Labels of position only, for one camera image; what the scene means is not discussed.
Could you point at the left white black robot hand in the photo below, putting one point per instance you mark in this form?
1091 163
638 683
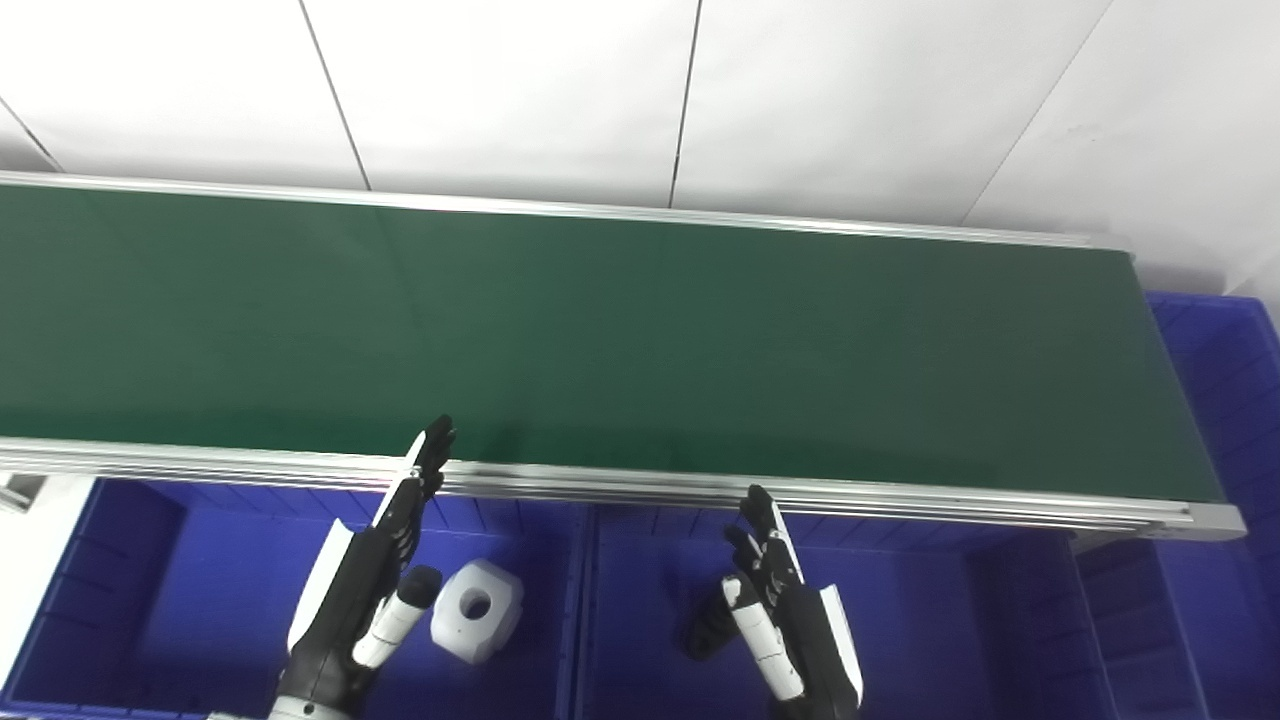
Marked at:
340 610

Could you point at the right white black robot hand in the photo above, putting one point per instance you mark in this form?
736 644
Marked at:
810 650

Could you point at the white round plastic part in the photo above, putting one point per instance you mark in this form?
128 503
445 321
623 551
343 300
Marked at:
480 625

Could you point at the black plastic part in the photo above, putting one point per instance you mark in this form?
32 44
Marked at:
708 630

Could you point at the blue plastic bin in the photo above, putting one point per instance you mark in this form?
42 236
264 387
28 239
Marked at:
1230 450
180 610
950 640

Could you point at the green conveyor belt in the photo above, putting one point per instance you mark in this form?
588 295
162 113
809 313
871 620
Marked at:
620 340
900 500

